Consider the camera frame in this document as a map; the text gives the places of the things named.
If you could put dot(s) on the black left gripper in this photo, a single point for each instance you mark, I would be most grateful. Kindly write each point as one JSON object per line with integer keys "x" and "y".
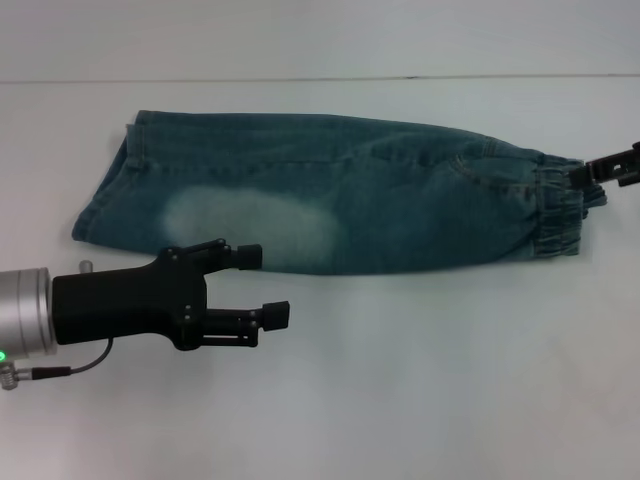
{"x": 125, "y": 305}

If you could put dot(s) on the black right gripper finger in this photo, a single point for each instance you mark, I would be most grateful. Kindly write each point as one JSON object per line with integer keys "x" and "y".
{"x": 610, "y": 167}

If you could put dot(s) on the blue denim shorts with print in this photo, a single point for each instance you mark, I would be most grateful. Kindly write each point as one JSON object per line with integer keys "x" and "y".
{"x": 350, "y": 210}

